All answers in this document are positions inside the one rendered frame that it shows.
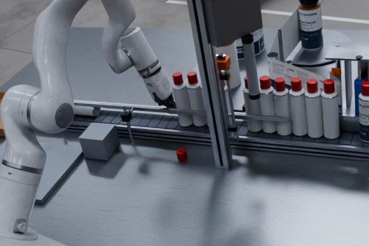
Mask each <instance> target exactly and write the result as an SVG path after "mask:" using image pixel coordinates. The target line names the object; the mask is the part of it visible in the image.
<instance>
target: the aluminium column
mask: <svg viewBox="0 0 369 246"><path fill-rule="evenodd" d="M187 5H188V11H189V17H190V21H191V27H192V34H193V39H194V45H195V52H196V55H197V62H198V68H199V73H200V80H201V83H202V90H203V96H204V102H205V108H206V114H207V118H208V124H209V130H210V136H211V142H212V146H213V152H214V158H215V164H216V167H220V168H225V169H229V167H230V165H231V163H232V162H233V159H232V152H231V145H230V139H229V134H228V128H227V121H226V114H225V107H224V103H223V96H222V89H221V83H220V76H219V69H218V65H217V59H216V52H215V46H213V45H211V44H210V43H209V38H208V32H207V28H206V21H205V14H204V8H203V1H202V0H187Z"/></svg>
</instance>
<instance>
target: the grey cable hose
mask: <svg viewBox="0 0 369 246"><path fill-rule="evenodd" d="M241 40H242V45H243V53H244V60H245V68H246V75H247V83H248V90H249V98H250V99H252V100H256V99H259V98H260V91H259V82H258V72H257V68H256V59H255V50H254V42H253V41H254V38H253V35H252V34H248V35H246V36H243V37H241Z"/></svg>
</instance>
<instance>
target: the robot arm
mask: <svg viewBox="0 0 369 246"><path fill-rule="evenodd" d="M88 1H89V0H53V1H52V2H51V4H50V5H49V6H48V7H47V8H46V9H45V10H44V11H42V12H41V13H40V15H39V16H38V17H37V19H36V22H35V27H34V31H33V39H32V59H33V63H34V65H35V67H36V69H37V71H38V74H39V76H40V80H41V88H39V87H35V86H30V85H16V86H13V87H11V88H10V89H9V90H7V91H6V93H5V95H4V96H3V99H2V101H1V106H0V116H1V122H2V126H3V129H4V134H5V139H6V148H5V152H4V156H3V160H2V163H1V167H0V237H4V238H10V239H17V240H24V241H31V240H35V239H37V238H38V233H37V232H36V231H34V230H32V229H30V228H28V225H29V221H30V217H31V214H32V210H33V206H34V203H35V200H36V196H37V192H38V188H39V186H40V181H41V178H42V174H43V171H44V166H45V163H46V153H45V151H44V150H43V148H42V147H41V145H40V144H39V142H38V140H37V138H36V135H35V129H36V130H40V131H43V132H46V133H59V132H62V131H64V130H66V129H67V128H68V127H69V126H70V124H71V122H72V120H73V117H74V111H75V107H74V99H73V96H72V91H71V86H70V82H69V78H68V73H67V68H66V50H67V45H68V39H69V33H70V28H71V24H72V22H73V20H74V18H75V16H76V15H77V13H78V12H79V11H80V10H81V9H82V7H83V6H84V5H85V4H86V3H87V2H88ZM101 2H102V4H103V6H104V8H105V10H106V12H107V14H108V16H109V20H108V22H107V24H106V27H105V29H104V32H103V35H102V50H103V53H104V56H105V58H106V60H107V62H108V64H109V66H110V68H111V69H112V71H113V72H115V73H116V74H122V73H123V72H125V71H127V70H128V69H130V68H132V67H133V66H134V67H135V68H136V70H137V72H138V73H139V75H140V76H141V77H143V80H144V83H145V85H146V87H147V90H148V92H149V94H150V95H151V97H152V99H153V100H154V101H155V102H156V103H158V105H159V106H162V105H164V106H166V107H167V108H174V109H176V104H175V102H174V98H173V95H172V94H173V90H172V85H173V84H174V82H173V81H172V79H171V77H170V76H169V74H168V73H167V72H166V70H165V69H164V68H163V67H162V66H161V63H160V61H159V60H158V58H157V56H156V55H155V53H154V51H153V49H152V48H151V46H150V44H149V42H148V41H147V39H146V37H145V35H144V33H143V32H142V30H141V28H140V27H133V28H131V29H129V30H127V31H126V29H127V28H128V27H129V26H130V25H131V24H132V23H133V21H134V20H135V18H136V11H135V8H134V6H133V4H132V1H131V0H101ZM125 31H126V32H125ZM119 41H120V43H121V45H122V47H121V48H120V49H118V43H119Z"/></svg>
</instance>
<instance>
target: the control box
mask: <svg viewBox="0 0 369 246"><path fill-rule="evenodd" d="M202 1H203V8H204V14H205V21H206V28H207V32H208V38H209V43H210V44H211V45H213V46H215V47H217V48H219V47H221V46H223V45H226V44H228V43H230V42H232V41H234V40H237V39H239V38H241V37H243V36H246V35H248V34H250V33H252V32H254V31H257V30H259V29H262V27H263V25H262V16H261V6H260V0H202Z"/></svg>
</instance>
